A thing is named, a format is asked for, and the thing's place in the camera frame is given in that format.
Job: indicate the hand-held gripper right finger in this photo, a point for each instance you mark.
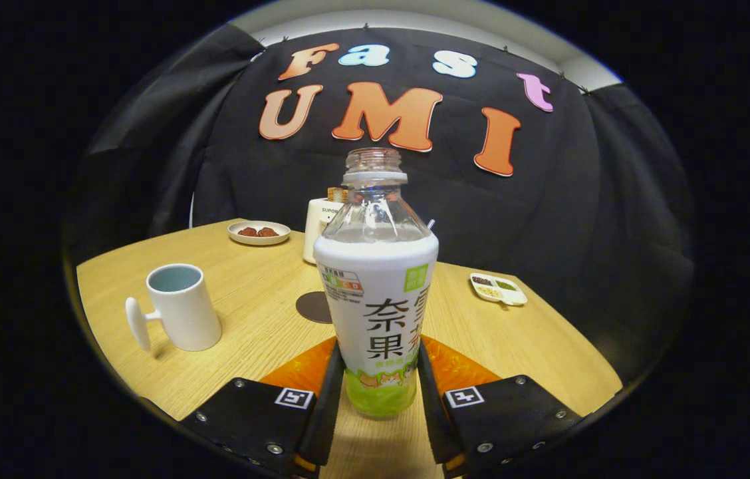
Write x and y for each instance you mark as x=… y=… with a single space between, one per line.
x=431 y=412

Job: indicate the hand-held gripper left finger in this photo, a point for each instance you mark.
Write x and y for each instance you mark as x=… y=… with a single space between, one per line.
x=325 y=412

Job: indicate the dark brown round coaster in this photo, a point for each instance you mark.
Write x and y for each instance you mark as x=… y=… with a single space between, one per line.
x=314 y=307

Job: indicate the white green label juice bottle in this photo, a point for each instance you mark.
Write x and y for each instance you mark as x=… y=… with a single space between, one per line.
x=375 y=313

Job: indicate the white cup with blue inside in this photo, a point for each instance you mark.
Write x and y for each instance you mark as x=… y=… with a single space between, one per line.
x=185 y=316

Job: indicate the wooden table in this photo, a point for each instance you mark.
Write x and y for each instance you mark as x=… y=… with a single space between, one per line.
x=249 y=346

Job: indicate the white divided condiment dish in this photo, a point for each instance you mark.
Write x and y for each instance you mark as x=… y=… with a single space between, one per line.
x=498 y=289

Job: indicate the white toaster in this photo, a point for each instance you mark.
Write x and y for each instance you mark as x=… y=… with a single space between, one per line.
x=315 y=229

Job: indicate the white round plate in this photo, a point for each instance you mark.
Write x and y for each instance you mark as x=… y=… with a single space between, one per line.
x=258 y=237

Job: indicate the brown food piece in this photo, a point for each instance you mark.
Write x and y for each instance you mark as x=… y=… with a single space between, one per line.
x=267 y=232
x=247 y=231

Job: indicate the toasted bread slice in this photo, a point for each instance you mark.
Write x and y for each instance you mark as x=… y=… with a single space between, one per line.
x=337 y=194

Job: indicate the black backdrop cloth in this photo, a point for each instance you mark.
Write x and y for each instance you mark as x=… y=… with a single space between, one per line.
x=581 y=219

